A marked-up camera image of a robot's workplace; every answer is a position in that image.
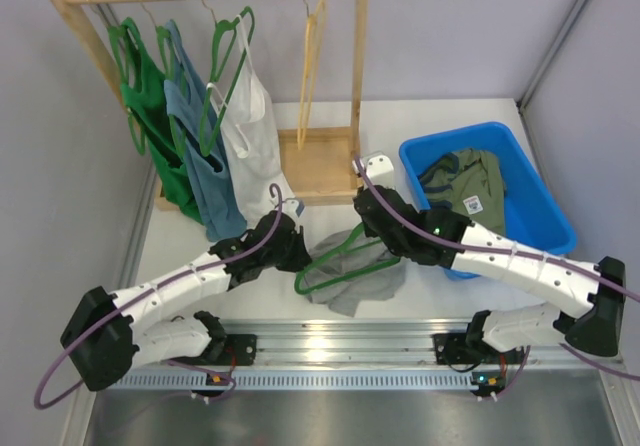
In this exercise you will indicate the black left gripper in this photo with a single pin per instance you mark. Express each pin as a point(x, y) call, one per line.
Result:
point(293, 242)

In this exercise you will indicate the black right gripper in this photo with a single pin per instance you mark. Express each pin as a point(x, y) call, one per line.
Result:
point(369, 230)

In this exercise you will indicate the grey tank top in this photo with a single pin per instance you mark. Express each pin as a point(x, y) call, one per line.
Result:
point(348, 268)

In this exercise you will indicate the yellow hanger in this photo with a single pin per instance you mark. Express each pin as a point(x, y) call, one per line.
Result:
point(314, 35)

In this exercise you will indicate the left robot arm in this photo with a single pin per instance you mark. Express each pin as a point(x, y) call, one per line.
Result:
point(111, 333)

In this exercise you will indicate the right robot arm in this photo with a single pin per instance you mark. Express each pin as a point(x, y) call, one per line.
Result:
point(582, 303)

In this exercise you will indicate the white tank top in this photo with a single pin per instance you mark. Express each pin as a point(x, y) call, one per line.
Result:
point(250, 136)

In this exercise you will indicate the blue tank top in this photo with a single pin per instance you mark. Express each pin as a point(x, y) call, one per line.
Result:
point(191, 120)

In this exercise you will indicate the green tank top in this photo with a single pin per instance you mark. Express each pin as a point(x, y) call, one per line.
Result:
point(145, 96)

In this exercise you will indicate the green hanger under white top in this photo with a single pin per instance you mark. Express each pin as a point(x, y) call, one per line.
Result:
point(224, 38)

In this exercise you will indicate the green hanger under blue top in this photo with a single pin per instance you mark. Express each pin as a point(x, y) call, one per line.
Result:
point(165, 46)

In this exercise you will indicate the wooden clothes rack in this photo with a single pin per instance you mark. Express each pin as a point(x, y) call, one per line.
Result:
point(319, 172)

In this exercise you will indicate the olive green shirt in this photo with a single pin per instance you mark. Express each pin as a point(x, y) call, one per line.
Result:
point(468, 182)

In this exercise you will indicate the blue plastic bin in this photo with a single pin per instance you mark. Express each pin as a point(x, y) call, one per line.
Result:
point(532, 215)

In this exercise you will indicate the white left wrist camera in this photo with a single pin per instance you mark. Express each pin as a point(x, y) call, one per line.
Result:
point(293, 208)

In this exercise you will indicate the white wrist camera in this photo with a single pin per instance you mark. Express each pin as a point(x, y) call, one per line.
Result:
point(378, 167)
point(293, 208)

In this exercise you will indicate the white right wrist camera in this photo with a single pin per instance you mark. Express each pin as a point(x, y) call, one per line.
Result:
point(378, 167)

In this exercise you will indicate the aluminium mounting rail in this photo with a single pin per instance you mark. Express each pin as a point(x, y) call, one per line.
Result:
point(332, 344)

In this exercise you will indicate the slotted grey cable duct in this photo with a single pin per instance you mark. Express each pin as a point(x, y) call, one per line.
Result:
point(177, 379)

